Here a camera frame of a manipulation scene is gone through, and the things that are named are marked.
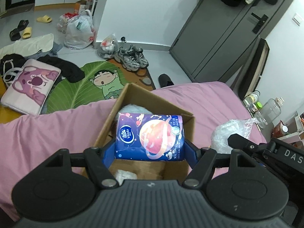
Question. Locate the fluffy blue plush item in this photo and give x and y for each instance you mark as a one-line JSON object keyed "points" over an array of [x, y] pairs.
{"points": [[132, 108]]}

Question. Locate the clear plastic water jug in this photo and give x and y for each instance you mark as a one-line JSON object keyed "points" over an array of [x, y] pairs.
{"points": [[269, 112]]}

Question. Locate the black clothing on floor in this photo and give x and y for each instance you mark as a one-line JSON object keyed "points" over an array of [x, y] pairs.
{"points": [[70, 71]]}

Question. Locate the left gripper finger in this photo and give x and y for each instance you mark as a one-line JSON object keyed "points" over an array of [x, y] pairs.
{"points": [[236, 141]]}

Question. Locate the yellow slipper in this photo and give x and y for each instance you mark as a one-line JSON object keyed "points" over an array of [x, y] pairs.
{"points": [[45, 19], [27, 33]]}

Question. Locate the clear bubble wrap bag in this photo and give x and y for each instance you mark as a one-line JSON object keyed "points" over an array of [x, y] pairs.
{"points": [[219, 137]]}

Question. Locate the white towel on floor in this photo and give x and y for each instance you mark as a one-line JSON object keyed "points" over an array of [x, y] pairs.
{"points": [[29, 46]]}

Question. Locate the yellow slipper far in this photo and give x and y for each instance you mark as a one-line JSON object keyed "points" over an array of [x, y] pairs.
{"points": [[45, 19]]}

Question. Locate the small clear trash bag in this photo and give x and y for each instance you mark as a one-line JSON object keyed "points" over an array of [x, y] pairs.
{"points": [[108, 47]]}

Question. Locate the grey sneaker right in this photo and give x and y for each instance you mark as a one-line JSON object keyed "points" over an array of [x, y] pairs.
{"points": [[139, 56]]}

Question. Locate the grey door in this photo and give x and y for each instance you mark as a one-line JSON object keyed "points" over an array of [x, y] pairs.
{"points": [[216, 37]]}

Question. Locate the folded board against wall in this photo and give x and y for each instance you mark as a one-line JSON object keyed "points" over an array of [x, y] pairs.
{"points": [[254, 70]]}

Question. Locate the white soft item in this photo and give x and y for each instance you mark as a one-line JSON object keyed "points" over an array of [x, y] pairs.
{"points": [[121, 176]]}

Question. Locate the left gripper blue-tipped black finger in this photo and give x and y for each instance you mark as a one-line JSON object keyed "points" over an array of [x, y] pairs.
{"points": [[96, 162], [203, 163]]}

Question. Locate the green leaf cartoon rug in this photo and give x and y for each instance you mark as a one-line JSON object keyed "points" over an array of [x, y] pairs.
{"points": [[103, 80]]}

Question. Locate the blue tissue pack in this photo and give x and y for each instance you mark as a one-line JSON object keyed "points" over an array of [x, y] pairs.
{"points": [[149, 137]]}

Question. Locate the yellow slipper near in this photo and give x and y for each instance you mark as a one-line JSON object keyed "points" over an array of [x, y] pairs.
{"points": [[27, 33]]}

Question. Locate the black slipper pair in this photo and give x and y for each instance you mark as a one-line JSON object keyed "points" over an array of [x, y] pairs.
{"points": [[15, 33]]}

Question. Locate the pink bear laptop bag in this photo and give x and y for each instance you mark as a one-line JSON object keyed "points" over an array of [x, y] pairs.
{"points": [[28, 86]]}

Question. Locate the black shoe by bed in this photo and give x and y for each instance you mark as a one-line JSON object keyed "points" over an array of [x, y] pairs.
{"points": [[165, 80]]}

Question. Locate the black drawstring bag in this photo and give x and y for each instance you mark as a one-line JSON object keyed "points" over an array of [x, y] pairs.
{"points": [[11, 65]]}

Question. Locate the black door handle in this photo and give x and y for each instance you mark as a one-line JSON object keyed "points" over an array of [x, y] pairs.
{"points": [[261, 21]]}

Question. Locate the large white plastic bag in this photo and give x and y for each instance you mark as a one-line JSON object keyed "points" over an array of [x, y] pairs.
{"points": [[80, 31]]}

